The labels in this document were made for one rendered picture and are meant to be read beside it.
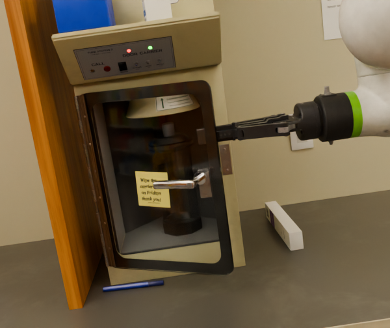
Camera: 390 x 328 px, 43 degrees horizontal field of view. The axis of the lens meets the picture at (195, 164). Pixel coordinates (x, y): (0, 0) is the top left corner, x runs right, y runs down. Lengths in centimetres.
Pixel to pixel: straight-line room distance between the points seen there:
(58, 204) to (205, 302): 36
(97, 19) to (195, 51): 20
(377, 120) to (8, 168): 110
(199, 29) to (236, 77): 56
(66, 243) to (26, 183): 57
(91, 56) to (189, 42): 20
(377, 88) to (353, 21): 43
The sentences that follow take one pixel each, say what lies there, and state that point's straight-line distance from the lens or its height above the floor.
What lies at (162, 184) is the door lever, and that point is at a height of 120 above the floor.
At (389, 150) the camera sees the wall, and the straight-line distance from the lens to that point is 168.
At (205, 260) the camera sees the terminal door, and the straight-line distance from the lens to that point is 105.
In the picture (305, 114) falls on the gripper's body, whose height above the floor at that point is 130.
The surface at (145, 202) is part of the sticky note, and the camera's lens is 106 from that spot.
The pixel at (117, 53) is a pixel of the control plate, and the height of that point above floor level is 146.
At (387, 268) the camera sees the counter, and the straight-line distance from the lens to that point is 116.
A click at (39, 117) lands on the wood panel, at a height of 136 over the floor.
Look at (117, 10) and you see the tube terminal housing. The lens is 109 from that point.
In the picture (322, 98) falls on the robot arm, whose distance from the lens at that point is 100.
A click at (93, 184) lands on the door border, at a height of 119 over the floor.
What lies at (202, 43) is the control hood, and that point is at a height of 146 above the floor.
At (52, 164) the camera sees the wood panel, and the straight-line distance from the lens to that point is 105.
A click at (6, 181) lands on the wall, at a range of 165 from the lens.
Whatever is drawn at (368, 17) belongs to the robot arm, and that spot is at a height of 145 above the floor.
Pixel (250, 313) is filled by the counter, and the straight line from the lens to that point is 101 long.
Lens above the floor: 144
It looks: 13 degrees down
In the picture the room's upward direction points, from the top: 8 degrees counter-clockwise
